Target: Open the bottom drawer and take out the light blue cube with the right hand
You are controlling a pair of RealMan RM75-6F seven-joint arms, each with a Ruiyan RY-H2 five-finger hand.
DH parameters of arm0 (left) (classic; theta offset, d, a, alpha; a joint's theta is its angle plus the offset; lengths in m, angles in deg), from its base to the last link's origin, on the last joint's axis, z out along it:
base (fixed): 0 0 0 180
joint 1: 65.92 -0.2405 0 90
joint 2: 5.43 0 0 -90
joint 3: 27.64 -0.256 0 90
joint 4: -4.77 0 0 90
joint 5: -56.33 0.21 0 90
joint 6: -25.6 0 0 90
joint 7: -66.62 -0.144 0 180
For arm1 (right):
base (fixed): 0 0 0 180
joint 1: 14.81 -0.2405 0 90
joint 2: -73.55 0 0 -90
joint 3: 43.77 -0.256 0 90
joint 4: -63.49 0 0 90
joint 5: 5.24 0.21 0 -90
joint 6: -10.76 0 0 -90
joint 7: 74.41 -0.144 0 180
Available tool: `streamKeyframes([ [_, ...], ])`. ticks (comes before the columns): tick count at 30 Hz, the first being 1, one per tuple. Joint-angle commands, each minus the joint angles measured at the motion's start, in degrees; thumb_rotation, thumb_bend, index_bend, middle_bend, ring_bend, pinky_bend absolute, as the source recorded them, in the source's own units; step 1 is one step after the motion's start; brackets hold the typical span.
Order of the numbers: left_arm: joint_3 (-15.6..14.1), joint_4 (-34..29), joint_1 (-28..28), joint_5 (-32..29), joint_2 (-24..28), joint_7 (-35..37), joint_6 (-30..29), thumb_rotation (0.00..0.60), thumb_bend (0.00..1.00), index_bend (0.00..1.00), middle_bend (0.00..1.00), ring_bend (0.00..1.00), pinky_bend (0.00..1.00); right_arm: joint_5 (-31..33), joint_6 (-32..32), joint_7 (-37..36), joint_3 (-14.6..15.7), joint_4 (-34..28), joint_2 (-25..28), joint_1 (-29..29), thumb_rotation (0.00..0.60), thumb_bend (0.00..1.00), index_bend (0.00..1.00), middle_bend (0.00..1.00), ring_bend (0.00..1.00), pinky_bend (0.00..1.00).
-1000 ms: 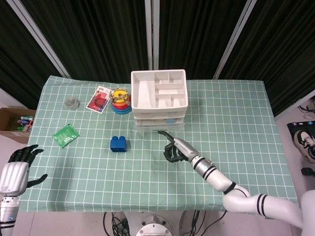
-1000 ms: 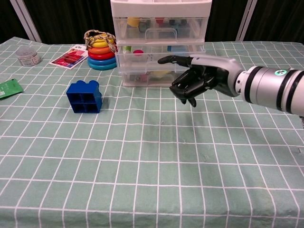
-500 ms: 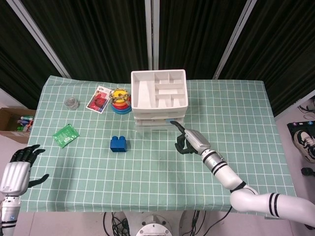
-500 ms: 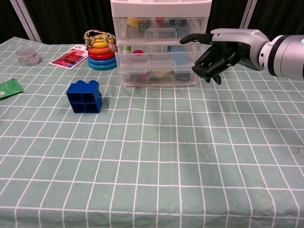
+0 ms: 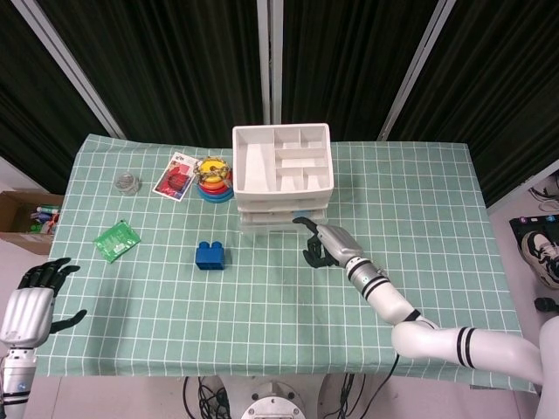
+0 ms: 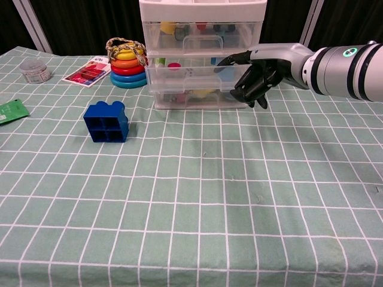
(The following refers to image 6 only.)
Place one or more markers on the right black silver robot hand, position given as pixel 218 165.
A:
pixel 278 56

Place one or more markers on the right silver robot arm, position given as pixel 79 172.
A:
pixel 344 71

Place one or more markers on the clear plastic drawer unit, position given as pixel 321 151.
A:
pixel 203 10

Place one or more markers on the black pleated curtain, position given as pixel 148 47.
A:
pixel 284 21
pixel 12 27
pixel 89 24
pixel 350 21

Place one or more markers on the green checked tablecloth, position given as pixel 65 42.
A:
pixel 191 194

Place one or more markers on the blue toy building block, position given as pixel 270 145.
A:
pixel 106 125

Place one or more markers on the red printed card package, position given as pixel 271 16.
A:
pixel 88 71

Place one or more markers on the small clear plastic jar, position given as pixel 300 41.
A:
pixel 35 71

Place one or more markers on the green foil packet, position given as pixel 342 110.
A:
pixel 12 112

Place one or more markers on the white frame post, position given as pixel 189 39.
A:
pixel 311 22
pixel 33 25

